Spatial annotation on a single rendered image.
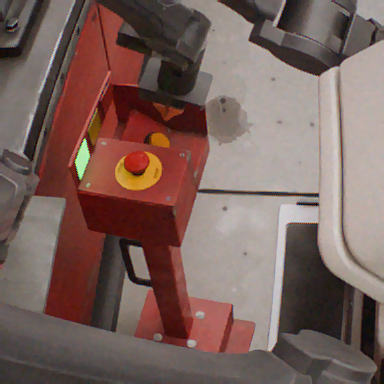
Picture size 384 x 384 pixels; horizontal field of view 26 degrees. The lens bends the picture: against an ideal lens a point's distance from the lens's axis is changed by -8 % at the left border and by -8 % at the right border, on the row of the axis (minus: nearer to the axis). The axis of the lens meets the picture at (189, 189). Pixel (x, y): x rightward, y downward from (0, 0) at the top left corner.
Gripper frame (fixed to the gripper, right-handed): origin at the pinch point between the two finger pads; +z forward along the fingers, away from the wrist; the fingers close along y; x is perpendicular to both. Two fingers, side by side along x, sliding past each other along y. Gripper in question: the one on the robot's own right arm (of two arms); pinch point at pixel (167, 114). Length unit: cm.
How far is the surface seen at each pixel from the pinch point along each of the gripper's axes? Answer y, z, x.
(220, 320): -22, 65, 2
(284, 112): -26, 77, -69
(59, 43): 21.9, -1.4, -7.5
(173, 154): -2.8, 1.5, 5.9
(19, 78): 25.9, -0.9, 1.6
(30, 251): 9.7, -18.5, 38.5
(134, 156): 2.6, -0.2, 9.4
